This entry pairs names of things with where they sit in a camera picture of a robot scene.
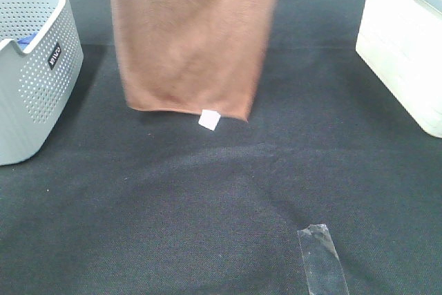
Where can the brown towel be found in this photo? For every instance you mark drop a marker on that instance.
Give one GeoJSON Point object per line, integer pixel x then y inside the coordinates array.
{"type": "Point", "coordinates": [191, 56]}

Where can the black table mat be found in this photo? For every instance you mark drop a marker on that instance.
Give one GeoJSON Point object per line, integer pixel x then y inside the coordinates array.
{"type": "Point", "coordinates": [119, 201]}

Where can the blue towel in basket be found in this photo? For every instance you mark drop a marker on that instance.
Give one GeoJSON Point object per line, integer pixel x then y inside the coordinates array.
{"type": "Point", "coordinates": [25, 41]}

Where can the white plastic storage box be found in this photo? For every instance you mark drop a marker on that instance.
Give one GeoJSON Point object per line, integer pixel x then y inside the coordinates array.
{"type": "Point", "coordinates": [400, 40]}

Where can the grey perforated laundry basket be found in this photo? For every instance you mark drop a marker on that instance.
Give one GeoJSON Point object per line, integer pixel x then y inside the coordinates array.
{"type": "Point", "coordinates": [36, 82]}

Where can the clear tape strip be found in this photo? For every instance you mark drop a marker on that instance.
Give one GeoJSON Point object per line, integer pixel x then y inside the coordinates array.
{"type": "Point", "coordinates": [323, 270]}

